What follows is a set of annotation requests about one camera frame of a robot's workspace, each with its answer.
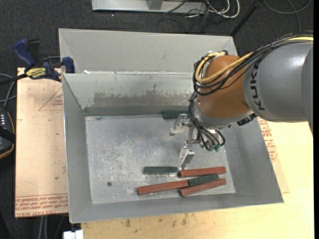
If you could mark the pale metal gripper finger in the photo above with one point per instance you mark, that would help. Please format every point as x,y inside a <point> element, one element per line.
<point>187,153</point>
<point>181,122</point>

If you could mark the dark green flat block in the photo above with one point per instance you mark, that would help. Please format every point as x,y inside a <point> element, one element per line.
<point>159,170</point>
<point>203,179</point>
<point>172,114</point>

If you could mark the red-brown flat block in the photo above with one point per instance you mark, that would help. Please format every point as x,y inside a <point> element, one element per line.
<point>199,189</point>
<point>162,187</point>
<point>203,171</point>

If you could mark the grey metal bin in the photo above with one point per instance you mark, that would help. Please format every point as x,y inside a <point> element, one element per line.
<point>129,146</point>

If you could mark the black cylinder on white bracket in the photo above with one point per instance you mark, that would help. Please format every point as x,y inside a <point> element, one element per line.
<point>245,120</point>

